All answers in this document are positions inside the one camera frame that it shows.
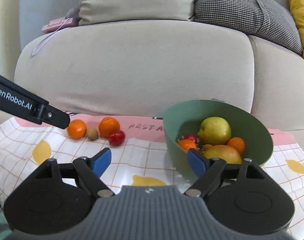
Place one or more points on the lilac ribbon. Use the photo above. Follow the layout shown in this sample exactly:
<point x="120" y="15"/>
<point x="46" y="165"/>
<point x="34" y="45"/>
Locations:
<point x="44" y="41"/>

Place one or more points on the pink butterfly box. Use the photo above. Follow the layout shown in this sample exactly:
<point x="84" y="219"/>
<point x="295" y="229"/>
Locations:
<point x="59" y="23"/>

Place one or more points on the right orange tangerine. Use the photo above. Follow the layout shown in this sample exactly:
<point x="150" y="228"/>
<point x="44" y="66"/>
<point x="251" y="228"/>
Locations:
<point x="107" y="126"/>

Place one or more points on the small tangerine in bowl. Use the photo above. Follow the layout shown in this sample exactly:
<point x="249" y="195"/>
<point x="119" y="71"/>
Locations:
<point x="238" y="144"/>

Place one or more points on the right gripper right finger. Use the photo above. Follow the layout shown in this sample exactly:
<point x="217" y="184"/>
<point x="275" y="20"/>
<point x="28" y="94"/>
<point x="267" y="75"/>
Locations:
<point x="241" y="197"/>

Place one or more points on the small red tomato with stem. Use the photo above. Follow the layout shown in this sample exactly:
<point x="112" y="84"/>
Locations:
<point x="116" y="138"/>

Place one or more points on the green plastic bowl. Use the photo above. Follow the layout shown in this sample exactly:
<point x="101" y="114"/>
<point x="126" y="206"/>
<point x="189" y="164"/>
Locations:
<point x="186" y="117"/>

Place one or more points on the pink checkered tablecloth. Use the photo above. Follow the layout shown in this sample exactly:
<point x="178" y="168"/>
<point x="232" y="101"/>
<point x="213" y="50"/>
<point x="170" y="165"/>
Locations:
<point x="142" y="159"/>

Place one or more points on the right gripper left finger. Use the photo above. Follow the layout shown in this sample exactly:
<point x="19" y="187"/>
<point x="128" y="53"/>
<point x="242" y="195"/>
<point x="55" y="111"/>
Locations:
<point x="55" y="197"/>

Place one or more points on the houndstooth cushion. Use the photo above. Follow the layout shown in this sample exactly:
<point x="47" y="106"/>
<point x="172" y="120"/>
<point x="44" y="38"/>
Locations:
<point x="266" y="19"/>

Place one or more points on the beige sofa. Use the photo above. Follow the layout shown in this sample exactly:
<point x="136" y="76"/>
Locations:
<point x="142" y="67"/>

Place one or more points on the yellow green apple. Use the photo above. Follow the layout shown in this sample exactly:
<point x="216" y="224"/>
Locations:
<point x="215" y="131"/>

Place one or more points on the beige cushion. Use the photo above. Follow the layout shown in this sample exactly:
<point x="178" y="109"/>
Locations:
<point x="101" y="11"/>

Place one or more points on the large orange tangerine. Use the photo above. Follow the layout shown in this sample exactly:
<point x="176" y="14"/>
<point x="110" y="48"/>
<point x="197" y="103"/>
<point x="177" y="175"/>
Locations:
<point x="76" y="129"/>

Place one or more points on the brown longan fruit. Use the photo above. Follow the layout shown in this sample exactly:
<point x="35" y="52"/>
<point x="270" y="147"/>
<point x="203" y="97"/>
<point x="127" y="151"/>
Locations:
<point x="92" y="133"/>
<point x="206" y="147"/>

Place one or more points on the yellow red apple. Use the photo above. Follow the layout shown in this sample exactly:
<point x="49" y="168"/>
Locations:
<point x="225" y="152"/>

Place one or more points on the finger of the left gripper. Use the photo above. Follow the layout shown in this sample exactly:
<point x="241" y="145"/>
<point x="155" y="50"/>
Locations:
<point x="54" y="117"/>

